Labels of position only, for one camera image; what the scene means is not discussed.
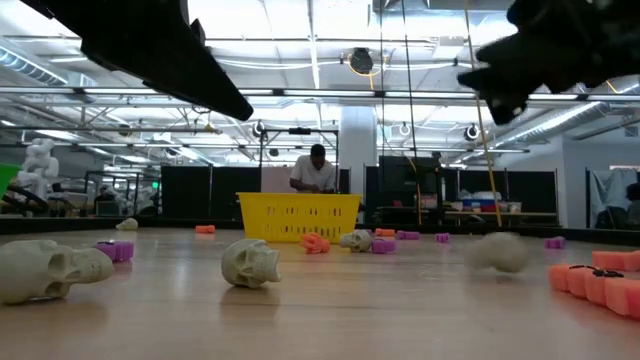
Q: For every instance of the black partition panel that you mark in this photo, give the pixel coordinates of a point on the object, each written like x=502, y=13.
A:
x=210, y=192

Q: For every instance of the orange plastic toy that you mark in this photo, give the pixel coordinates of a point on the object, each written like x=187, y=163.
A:
x=615, y=260
x=314, y=243
x=385, y=232
x=595, y=295
x=205, y=229

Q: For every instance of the work table with boxes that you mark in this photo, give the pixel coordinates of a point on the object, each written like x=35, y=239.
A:
x=500, y=215

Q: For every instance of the person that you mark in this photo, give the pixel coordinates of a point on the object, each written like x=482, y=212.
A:
x=314, y=172

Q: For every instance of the purple plastic toy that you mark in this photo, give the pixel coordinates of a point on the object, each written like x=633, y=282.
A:
x=408, y=235
x=442, y=237
x=382, y=246
x=116, y=250
x=555, y=242

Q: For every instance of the beige plastic skull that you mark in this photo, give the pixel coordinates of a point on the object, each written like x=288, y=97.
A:
x=497, y=252
x=127, y=224
x=250, y=262
x=356, y=241
x=45, y=270

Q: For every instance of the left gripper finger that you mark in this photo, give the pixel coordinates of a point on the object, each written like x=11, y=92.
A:
x=150, y=45

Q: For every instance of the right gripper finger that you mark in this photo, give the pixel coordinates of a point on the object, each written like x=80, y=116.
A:
x=500, y=67
x=515, y=97

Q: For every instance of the black overhead camera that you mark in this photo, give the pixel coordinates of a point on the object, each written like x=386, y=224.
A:
x=360, y=61

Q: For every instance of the yellow plastic basket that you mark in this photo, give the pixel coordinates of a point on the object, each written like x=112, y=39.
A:
x=300, y=217

